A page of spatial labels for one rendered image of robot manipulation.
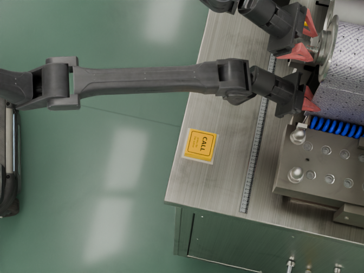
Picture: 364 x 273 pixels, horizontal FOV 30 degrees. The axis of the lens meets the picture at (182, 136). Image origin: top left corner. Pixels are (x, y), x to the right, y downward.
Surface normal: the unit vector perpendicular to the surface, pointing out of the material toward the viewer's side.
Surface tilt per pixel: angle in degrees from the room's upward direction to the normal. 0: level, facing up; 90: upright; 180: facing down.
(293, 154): 0
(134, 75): 7
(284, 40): 50
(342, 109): 90
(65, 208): 0
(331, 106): 90
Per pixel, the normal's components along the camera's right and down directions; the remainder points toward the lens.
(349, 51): -0.08, 0.14
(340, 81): -0.22, 0.92
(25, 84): 0.79, -0.21
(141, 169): 0.02, -0.33
